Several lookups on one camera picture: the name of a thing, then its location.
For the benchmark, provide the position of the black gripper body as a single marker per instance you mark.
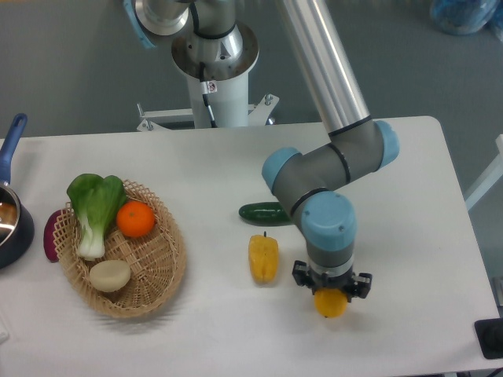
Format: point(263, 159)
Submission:
point(329, 278)

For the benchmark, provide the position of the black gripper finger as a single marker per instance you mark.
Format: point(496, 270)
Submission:
point(358, 286)
point(301, 275)

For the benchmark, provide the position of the yellow mango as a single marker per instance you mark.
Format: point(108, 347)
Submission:
point(330, 303)

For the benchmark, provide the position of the woven wicker basket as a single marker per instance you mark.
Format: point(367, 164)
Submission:
point(157, 260)

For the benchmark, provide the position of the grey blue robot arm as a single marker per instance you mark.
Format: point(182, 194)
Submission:
point(306, 185)

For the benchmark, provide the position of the yellow bell pepper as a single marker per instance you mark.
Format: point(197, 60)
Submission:
point(263, 258)

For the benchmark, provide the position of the green cucumber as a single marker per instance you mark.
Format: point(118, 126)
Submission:
point(264, 214)

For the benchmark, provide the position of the black device at edge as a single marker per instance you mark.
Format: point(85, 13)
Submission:
point(489, 335)

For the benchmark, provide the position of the orange fruit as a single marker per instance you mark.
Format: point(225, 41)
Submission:
point(135, 219)

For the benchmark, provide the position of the green bok choy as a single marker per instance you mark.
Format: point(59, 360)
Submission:
point(96, 202)

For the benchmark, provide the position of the purple sweet potato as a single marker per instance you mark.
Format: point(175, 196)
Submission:
point(52, 230)

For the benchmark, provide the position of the blue plastic bag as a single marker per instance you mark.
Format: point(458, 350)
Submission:
point(467, 17)

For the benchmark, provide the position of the white frame at right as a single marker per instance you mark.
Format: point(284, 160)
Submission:
point(486, 180)

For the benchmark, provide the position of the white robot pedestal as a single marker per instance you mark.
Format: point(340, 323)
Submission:
point(216, 72)

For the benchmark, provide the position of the blue handled saucepan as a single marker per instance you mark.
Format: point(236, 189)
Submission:
point(17, 226)

